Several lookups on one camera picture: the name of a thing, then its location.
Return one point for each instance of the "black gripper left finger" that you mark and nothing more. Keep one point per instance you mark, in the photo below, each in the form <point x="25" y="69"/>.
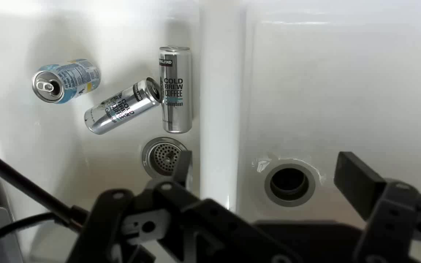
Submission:
<point x="171" y="228"/>

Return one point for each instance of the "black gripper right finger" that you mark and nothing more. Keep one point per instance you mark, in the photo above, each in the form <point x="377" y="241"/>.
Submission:
<point x="395" y="219"/>

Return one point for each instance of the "metal sink drain strainer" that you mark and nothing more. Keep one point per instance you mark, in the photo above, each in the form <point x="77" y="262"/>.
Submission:
<point x="159" y="155"/>

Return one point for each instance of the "white double basin sink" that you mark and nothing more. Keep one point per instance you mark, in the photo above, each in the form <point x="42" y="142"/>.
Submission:
<point x="327" y="92"/>

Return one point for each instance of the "open grey drain hole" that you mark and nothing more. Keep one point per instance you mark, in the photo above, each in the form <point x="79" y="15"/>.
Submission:
<point x="288" y="183"/>

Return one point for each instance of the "silver can, dark label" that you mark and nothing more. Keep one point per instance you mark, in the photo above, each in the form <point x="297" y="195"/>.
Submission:
<point x="115" y="110"/>

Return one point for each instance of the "silver cold brew can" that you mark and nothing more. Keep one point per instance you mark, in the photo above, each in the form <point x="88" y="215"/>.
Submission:
<point x="175" y="92"/>

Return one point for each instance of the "blue aluminium drink can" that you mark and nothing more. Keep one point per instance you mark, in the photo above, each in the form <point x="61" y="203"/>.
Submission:
<point x="72" y="78"/>

